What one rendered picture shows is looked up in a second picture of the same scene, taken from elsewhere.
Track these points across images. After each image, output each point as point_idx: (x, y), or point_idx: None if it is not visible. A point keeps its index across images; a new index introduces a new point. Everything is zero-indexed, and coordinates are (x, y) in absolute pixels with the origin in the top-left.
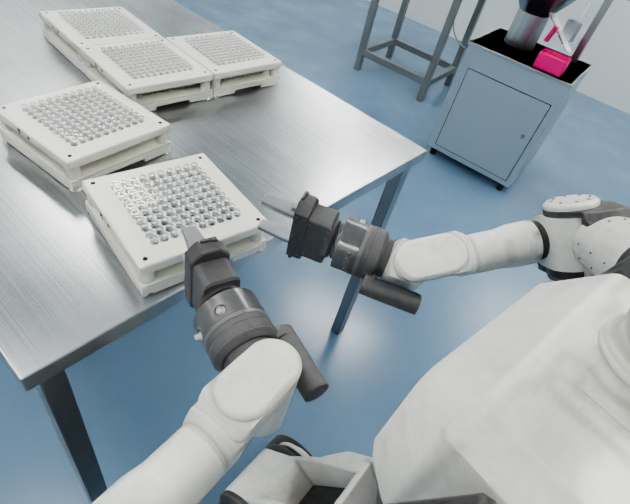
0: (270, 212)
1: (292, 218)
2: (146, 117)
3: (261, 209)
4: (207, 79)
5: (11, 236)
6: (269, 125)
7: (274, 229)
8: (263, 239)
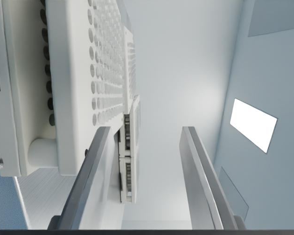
0: (59, 194)
1: (217, 227)
2: (130, 102)
3: (64, 180)
4: (131, 153)
5: None
6: (110, 196)
7: (103, 169)
8: (30, 169)
